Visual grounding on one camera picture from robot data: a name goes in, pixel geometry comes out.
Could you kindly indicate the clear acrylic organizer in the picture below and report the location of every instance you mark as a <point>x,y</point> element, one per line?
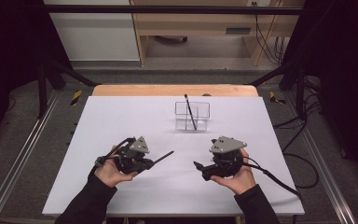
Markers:
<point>199,119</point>

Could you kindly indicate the dark curtain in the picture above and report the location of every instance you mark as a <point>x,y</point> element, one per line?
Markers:
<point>9,62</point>
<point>345,77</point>

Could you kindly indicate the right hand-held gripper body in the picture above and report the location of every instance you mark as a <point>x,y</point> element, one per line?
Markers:
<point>227,161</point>

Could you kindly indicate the aluminium floor rail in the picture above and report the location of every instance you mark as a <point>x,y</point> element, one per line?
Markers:
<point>18,155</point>
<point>326,174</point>

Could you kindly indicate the yellow black floor tape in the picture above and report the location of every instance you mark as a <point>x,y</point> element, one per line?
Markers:
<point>76,97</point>
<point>273,97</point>

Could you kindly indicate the wooden table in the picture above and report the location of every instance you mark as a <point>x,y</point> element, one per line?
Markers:
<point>155,90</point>

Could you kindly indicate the black frame leg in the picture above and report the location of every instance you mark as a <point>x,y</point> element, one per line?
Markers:
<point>42,93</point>
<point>299,90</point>

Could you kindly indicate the white cabinet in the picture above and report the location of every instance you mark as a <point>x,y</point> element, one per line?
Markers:
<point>99,37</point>

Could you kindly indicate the person's right hand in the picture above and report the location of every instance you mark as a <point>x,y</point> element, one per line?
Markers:
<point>240,180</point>

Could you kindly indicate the black horizontal frame bar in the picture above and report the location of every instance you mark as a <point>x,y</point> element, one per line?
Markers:
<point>167,9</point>

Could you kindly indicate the black pen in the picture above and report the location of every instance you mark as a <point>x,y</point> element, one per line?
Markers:
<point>164,156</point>
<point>190,113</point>

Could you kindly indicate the white board sheet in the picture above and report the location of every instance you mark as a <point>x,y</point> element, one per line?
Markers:
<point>167,193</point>

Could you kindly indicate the wooden desk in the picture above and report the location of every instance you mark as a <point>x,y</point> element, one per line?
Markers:
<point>199,23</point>

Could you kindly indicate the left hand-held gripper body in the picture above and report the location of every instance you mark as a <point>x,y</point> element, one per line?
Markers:
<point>130,161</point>

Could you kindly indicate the person's left hand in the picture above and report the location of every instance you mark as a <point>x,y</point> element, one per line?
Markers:
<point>112,174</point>

